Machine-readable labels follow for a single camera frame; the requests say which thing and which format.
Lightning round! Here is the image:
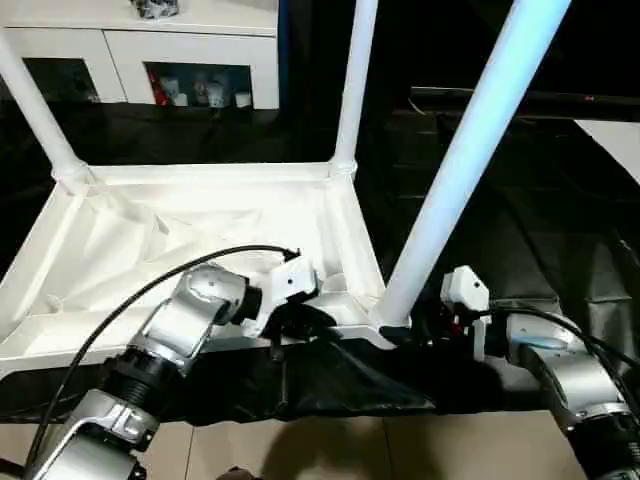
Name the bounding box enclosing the white plastic table top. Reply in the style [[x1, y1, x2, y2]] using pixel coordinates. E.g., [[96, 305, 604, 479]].
[[0, 160, 403, 377]]

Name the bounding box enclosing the white plastic table leg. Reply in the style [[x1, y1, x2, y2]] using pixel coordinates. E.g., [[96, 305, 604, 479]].
[[0, 35, 96, 194], [328, 0, 381, 182], [372, 0, 573, 327]]

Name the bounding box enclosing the black work mat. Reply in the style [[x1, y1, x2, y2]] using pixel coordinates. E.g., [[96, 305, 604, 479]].
[[0, 98, 640, 426]]

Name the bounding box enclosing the white cabinet with glass doors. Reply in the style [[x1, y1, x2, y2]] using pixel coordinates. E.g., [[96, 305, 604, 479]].
[[0, 0, 281, 109]]

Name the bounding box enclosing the small dark grey bundle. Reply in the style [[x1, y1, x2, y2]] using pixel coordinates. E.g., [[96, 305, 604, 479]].
[[132, 0, 181, 19]]

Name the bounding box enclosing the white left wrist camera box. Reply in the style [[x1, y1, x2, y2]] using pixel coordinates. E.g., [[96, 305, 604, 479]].
[[252, 256, 321, 339]]

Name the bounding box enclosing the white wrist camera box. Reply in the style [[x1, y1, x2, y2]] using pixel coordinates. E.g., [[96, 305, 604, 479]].
[[440, 266, 493, 361], [252, 256, 321, 339]]

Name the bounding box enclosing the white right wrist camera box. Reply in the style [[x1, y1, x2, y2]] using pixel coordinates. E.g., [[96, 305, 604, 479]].
[[440, 266, 493, 361]]

